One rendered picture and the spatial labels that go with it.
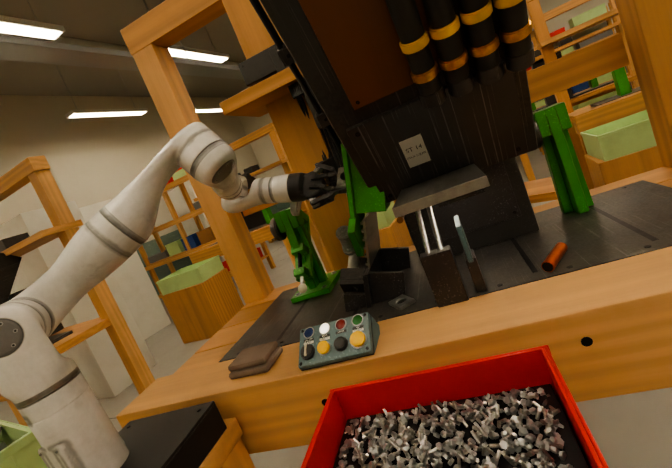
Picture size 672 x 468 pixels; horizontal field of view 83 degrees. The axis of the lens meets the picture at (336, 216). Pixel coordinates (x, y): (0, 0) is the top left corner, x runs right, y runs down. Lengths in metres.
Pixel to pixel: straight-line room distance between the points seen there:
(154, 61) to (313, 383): 1.18
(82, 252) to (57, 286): 0.09
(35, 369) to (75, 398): 0.08
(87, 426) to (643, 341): 0.87
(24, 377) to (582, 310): 0.85
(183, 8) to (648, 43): 1.33
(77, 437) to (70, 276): 0.26
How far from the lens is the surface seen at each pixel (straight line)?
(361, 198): 0.86
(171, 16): 1.51
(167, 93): 1.50
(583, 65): 1.35
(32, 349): 0.78
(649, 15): 1.32
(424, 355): 0.69
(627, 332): 0.71
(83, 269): 0.78
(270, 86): 1.17
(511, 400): 0.57
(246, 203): 1.03
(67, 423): 0.81
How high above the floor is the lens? 1.23
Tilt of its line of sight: 7 degrees down
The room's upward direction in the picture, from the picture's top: 22 degrees counter-clockwise
